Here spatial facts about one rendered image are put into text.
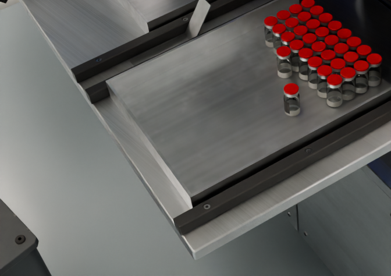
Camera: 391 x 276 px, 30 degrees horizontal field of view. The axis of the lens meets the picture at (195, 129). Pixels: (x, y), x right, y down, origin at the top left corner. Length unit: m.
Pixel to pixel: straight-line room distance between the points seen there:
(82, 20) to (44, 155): 1.08
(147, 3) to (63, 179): 1.05
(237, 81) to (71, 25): 0.33
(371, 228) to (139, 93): 0.58
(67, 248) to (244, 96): 1.10
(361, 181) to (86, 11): 0.58
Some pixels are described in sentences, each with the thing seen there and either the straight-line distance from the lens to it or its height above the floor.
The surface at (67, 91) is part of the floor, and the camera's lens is 2.46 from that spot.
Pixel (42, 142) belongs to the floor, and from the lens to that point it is 2.33.
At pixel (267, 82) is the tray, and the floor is 0.88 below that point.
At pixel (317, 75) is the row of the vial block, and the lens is 1.04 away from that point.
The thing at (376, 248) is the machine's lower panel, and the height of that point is 0.38.
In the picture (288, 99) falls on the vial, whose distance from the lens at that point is 1.01.
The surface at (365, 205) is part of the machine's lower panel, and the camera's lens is 1.42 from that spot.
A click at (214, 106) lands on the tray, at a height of 0.88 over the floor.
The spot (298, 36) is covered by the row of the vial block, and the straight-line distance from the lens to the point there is 1.09.
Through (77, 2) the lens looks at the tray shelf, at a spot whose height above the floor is 0.88.
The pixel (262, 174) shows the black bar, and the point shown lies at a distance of 0.94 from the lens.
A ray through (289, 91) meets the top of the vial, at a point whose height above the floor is 0.93.
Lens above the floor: 1.64
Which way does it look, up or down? 47 degrees down
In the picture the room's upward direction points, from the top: 12 degrees counter-clockwise
